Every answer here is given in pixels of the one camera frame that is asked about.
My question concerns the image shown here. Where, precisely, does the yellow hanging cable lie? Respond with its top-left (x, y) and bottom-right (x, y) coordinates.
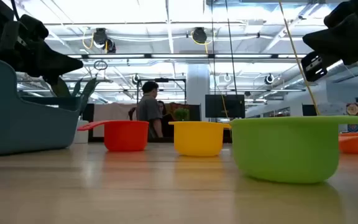
top-left (277, 0), bottom-right (322, 117)

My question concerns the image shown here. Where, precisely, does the pale partition panel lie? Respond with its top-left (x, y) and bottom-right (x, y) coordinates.
top-left (93, 103), bottom-right (138, 138)

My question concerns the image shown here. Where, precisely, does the black station frame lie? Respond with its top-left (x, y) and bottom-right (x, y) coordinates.
top-left (137, 78), bottom-right (187, 105)

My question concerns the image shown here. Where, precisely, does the black monitor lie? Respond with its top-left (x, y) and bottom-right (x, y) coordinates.
top-left (204, 94), bottom-right (246, 119)

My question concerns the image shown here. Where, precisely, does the artificial plant in white pot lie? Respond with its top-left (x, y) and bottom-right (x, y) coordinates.
top-left (50, 76), bottom-right (101, 144)

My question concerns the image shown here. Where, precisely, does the yellow measuring cup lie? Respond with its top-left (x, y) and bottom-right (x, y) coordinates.
top-left (168, 121), bottom-right (232, 157)

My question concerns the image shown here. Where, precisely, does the green measuring cup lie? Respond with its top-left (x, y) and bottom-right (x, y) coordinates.
top-left (228, 115), bottom-right (358, 184)

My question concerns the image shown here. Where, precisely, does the red measuring cup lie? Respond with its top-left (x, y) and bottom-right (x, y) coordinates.
top-left (77, 120), bottom-right (150, 152)

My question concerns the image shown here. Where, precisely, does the teal plastic basket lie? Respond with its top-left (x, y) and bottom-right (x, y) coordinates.
top-left (0, 55), bottom-right (83, 158)

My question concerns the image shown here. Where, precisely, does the colourful wall mural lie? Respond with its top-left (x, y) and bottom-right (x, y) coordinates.
top-left (346, 101), bottom-right (358, 133)

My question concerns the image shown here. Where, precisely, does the person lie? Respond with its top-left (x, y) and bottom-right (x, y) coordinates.
top-left (136, 81), bottom-right (165, 139)
top-left (157, 100), bottom-right (168, 116)

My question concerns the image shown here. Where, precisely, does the small green bush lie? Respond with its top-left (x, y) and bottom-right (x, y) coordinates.
top-left (174, 107), bottom-right (191, 122)

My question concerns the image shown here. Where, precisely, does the thin black hanging cable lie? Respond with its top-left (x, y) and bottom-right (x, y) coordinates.
top-left (210, 0), bottom-right (216, 96)

